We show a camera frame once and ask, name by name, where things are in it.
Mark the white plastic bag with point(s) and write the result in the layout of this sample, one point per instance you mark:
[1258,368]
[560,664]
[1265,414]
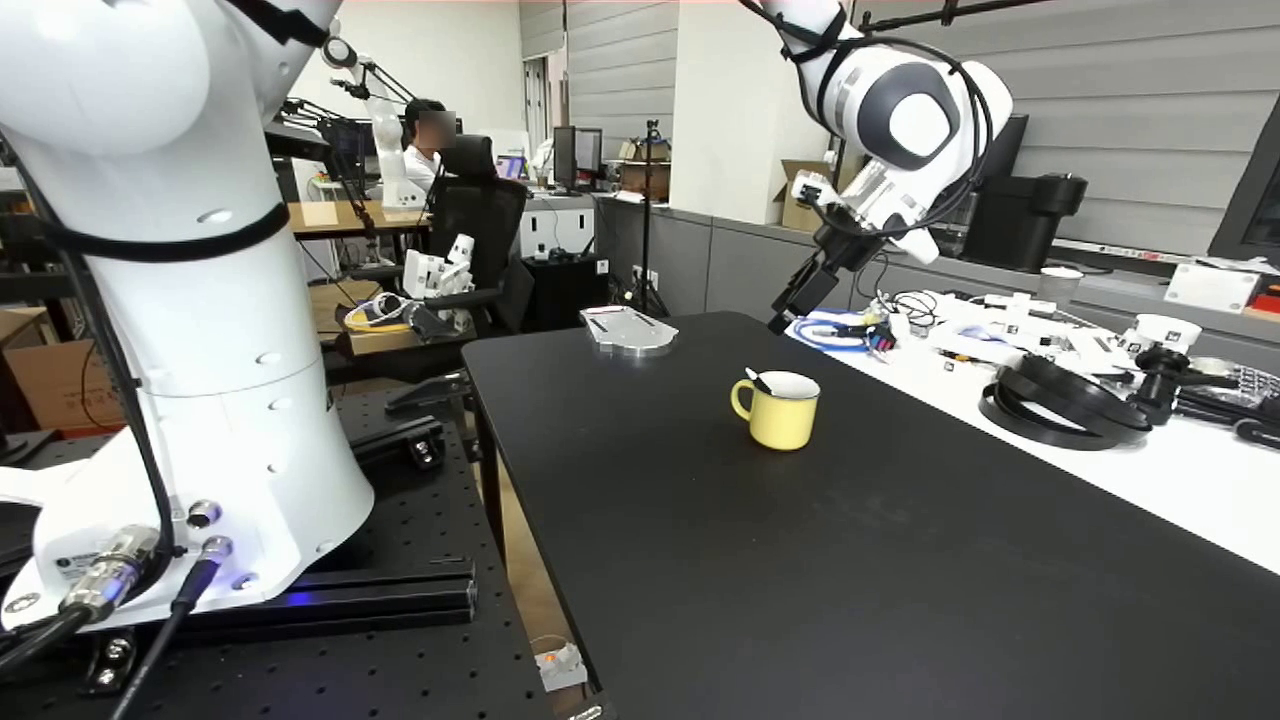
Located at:
[440,266]

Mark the dark angled monitor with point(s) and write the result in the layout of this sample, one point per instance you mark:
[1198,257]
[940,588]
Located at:
[1255,201]

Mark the magnifier desk lamp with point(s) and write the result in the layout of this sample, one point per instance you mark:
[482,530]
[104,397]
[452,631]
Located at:
[360,64]

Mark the brown cardboard box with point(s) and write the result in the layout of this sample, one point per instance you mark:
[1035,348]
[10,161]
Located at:
[52,384]

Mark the black handheld device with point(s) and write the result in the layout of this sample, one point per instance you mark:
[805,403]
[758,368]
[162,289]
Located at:
[1173,373]

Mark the black Dell monitor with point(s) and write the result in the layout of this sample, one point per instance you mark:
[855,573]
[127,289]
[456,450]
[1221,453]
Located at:
[988,201]

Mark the seated person white shirt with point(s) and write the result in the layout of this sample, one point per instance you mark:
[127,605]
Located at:
[420,154]

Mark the clear plastic tray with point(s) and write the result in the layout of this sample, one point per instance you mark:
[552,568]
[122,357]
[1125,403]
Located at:
[626,329]

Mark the black computer tower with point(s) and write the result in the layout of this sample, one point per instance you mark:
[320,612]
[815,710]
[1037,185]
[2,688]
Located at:
[575,161]

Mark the black pole stand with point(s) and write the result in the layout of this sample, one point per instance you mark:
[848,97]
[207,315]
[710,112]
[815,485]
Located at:
[950,9]

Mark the wooden desk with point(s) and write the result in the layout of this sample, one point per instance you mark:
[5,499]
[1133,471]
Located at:
[348,216]

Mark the black plastic bin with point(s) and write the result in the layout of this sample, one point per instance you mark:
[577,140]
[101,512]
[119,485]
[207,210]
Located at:
[1027,226]

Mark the yellow enamel mug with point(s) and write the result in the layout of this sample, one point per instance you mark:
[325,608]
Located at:
[778,414]

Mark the black office chair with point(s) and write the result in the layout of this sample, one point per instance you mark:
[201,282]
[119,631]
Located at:
[482,220]

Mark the black headset on table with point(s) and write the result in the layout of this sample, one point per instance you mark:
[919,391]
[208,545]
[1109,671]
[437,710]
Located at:
[1053,426]

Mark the open cardboard box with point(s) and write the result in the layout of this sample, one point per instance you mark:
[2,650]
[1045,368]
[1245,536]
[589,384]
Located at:
[796,206]

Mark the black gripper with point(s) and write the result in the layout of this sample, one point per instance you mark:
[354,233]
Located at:
[841,246]

